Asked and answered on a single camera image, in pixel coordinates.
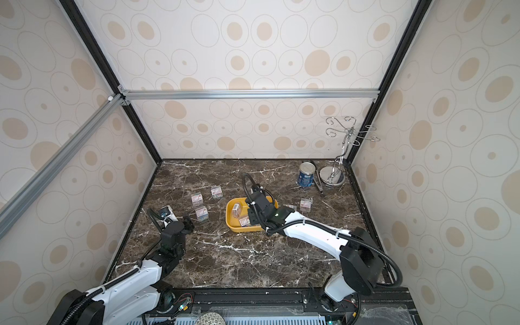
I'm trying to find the yellow plastic storage tray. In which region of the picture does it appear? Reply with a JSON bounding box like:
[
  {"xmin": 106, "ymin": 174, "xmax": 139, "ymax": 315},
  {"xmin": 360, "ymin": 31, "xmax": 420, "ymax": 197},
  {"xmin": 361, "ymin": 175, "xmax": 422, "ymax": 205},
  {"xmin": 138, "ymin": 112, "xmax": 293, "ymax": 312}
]
[{"xmin": 226, "ymin": 197, "xmax": 263, "ymax": 233}]

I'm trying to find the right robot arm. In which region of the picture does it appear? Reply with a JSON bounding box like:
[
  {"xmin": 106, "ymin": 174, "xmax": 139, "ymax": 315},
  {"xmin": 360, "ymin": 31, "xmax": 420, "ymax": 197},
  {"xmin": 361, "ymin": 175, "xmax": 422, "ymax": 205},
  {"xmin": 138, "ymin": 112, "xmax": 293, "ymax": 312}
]
[{"xmin": 242, "ymin": 173, "xmax": 404, "ymax": 305}]

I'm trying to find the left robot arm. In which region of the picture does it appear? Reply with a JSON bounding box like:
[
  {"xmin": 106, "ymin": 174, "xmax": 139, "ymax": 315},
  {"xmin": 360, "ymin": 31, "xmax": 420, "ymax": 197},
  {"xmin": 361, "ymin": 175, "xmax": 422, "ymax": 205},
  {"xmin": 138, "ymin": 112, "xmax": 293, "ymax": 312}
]
[{"xmin": 47, "ymin": 216, "xmax": 194, "ymax": 324}]

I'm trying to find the blue tin can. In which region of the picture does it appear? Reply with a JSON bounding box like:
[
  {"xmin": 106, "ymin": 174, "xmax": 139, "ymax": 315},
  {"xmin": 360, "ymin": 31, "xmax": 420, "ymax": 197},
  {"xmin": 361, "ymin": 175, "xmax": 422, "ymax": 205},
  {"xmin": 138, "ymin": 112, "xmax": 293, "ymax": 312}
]
[{"xmin": 297, "ymin": 162, "xmax": 316, "ymax": 188}]

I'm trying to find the black tool on table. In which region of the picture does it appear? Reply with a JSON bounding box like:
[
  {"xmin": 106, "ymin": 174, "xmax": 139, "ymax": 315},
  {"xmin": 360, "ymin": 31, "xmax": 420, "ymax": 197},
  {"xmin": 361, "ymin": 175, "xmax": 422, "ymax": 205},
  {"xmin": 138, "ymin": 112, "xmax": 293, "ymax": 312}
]
[{"xmin": 310, "ymin": 161, "xmax": 324, "ymax": 196}]

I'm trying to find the chrome hook stand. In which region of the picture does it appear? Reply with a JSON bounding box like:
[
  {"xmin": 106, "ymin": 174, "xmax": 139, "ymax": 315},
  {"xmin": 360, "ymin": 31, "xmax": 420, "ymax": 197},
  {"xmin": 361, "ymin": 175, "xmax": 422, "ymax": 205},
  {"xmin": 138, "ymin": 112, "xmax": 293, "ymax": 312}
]
[{"xmin": 319, "ymin": 116, "xmax": 381, "ymax": 187}]

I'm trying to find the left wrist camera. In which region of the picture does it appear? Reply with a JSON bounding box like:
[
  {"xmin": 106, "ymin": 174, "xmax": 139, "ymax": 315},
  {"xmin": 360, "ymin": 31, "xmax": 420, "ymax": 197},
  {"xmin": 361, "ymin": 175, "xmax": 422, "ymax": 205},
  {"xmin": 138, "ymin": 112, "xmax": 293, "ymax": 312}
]
[{"xmin": 158, "ymin": 205, "xmax": 178, "ymax": 224}]

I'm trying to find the horizontal aluminium rail back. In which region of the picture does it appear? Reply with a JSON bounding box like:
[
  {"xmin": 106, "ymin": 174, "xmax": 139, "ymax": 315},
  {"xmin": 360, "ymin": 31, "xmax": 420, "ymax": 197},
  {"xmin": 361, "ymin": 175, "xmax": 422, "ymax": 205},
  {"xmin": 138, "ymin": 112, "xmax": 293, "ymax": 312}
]
[{"xmin": 123, "ymin": 89, "xmax": 380, "ymax": 100}]

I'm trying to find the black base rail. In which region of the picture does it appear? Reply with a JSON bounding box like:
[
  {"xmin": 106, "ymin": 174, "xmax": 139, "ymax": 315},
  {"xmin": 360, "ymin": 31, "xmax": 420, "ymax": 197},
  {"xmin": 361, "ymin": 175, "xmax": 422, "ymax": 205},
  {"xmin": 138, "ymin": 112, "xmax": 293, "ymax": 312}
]
[{"xmin": 72, "ymin": 286, "xmax": 423, "ymax": 325}]

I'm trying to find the aluminium rail left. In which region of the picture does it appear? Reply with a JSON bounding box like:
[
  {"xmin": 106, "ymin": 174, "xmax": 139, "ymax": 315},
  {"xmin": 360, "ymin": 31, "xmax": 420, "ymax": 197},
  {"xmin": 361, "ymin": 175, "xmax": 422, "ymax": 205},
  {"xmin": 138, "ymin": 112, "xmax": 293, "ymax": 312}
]
[{"xmin": 1, "ymin": 93, "xmax": 123, "ymax": 237}]

